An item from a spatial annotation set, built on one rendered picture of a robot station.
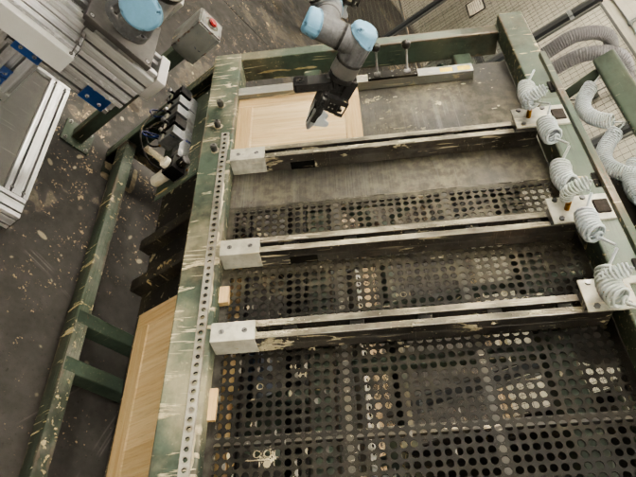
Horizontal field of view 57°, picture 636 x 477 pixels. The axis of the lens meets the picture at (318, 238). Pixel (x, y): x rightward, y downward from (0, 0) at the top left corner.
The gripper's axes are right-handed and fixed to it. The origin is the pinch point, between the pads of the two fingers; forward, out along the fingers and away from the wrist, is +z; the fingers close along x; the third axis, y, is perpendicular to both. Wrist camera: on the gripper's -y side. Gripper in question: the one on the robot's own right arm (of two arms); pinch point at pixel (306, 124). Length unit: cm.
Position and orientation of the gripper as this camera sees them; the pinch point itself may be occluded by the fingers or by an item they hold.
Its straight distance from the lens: 179.1
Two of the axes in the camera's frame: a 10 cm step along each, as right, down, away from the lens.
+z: -4.1, 6.0, 6.9
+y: 9.1, 2.4, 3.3
